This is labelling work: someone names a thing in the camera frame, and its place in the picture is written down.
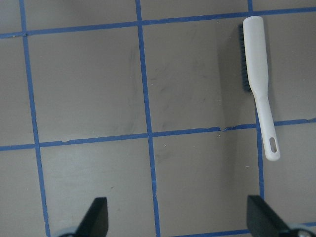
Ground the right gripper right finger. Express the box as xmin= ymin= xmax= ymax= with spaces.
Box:
xmin=246 ymin=195 xmax=296 ymax=237

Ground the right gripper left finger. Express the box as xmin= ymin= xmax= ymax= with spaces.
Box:
xmin=75 ymin=197 xmax=109 ymax=237

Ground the beige hand brush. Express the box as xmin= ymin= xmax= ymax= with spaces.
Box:
xmin=239 ymin=16 xmax=280 ymax=161

